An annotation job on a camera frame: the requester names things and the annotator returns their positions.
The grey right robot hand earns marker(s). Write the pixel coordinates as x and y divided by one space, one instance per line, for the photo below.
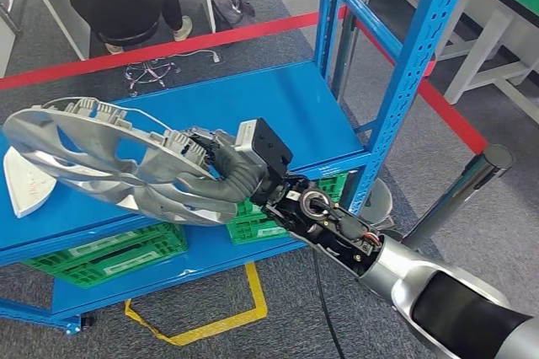
223 161

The silver plastic wheel hubcap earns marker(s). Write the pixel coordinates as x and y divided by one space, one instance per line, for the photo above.
63 139

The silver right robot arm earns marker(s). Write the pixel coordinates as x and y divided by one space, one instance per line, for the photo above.
404 278

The blue metal shelf rack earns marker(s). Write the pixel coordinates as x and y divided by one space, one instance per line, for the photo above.
295 105

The black shelf caster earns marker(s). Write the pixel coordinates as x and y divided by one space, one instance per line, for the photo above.
88 321

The white workbench with green top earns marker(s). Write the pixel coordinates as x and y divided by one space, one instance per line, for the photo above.
476 44

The green plastic crate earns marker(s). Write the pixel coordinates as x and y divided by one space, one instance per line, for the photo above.
248 228
126 267

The stool with chrome base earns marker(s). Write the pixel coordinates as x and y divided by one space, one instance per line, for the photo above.
151 72

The red barrier belt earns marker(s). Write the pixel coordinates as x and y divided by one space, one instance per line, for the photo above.
168 48
450 116

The grey bag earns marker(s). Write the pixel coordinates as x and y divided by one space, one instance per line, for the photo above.
227 7

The dark stanchion pole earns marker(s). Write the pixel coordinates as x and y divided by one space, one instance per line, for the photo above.
341 60

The white plastic mirror cover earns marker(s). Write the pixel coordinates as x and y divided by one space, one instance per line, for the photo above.
25 194

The white panel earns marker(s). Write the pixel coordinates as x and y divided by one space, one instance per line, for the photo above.
6 46

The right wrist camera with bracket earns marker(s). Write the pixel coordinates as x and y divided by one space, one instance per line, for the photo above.
269 150

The chrome stanchion post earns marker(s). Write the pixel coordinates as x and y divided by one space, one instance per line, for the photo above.
377 203
463 189

